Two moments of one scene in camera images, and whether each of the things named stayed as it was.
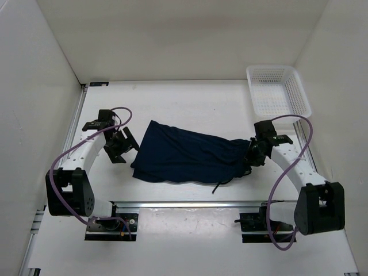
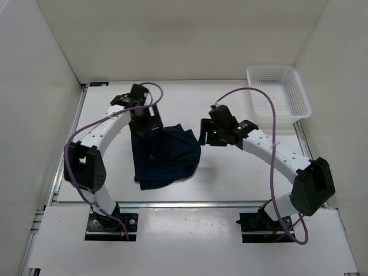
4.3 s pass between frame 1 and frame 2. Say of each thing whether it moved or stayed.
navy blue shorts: moved
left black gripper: moved
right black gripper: moved
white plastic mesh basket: stayed
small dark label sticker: stayed
